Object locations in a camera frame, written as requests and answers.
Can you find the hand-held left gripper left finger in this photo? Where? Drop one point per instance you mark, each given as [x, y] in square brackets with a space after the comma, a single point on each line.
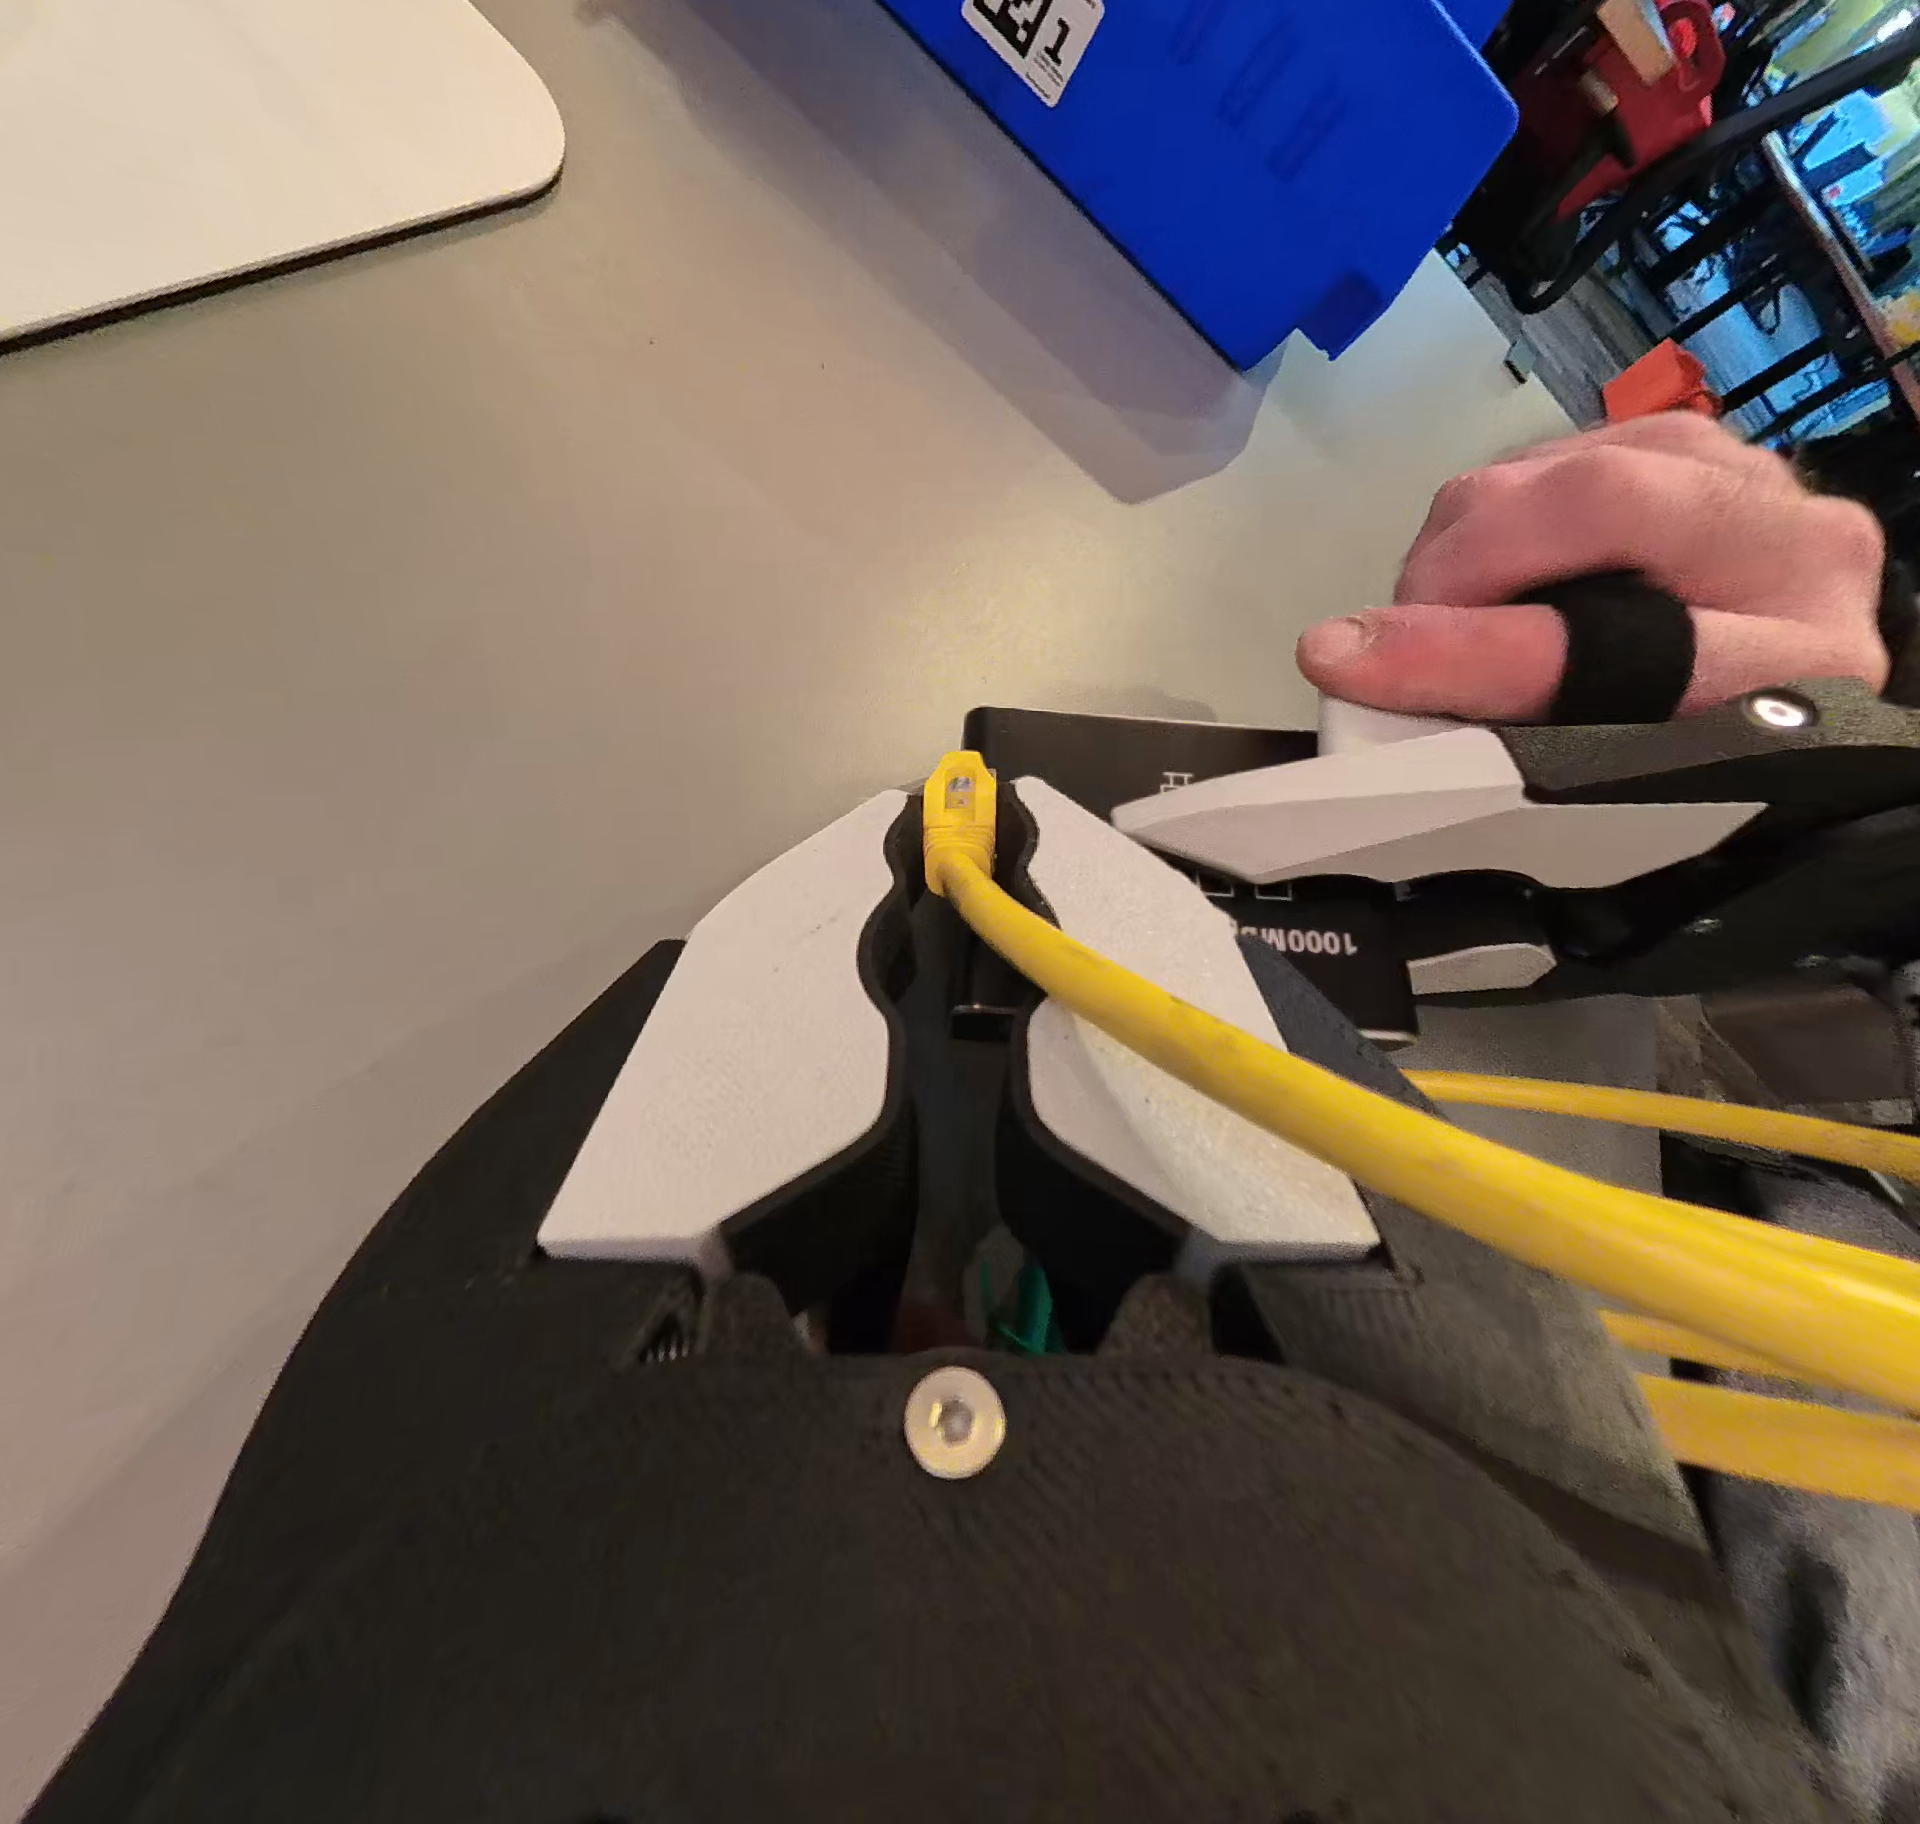
[750, 1059]

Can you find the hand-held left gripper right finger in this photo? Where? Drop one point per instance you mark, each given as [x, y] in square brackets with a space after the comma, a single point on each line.
[1141, 1104]

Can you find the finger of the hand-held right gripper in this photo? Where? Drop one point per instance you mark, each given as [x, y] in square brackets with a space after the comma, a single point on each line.
[1350, 813]
[1477, 969]

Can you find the black ethernet splitter box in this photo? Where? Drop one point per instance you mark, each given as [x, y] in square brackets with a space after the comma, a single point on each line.
[1079, 750]

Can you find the person's right hand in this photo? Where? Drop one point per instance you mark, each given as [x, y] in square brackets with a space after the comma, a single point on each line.
[1652, 502]

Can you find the orange plastic bin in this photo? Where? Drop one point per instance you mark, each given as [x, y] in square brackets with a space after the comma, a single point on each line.
[1657, 384]

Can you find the blue plastic storage bin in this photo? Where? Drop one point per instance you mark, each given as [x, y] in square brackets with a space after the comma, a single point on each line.
[1275, 99]

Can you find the person's grey sweatshirt torso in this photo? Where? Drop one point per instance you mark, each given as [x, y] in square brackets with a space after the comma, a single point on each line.
[1814, 1674]

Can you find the instruction sheet on stand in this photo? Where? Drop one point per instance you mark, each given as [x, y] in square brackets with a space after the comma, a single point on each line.
[224, 84]

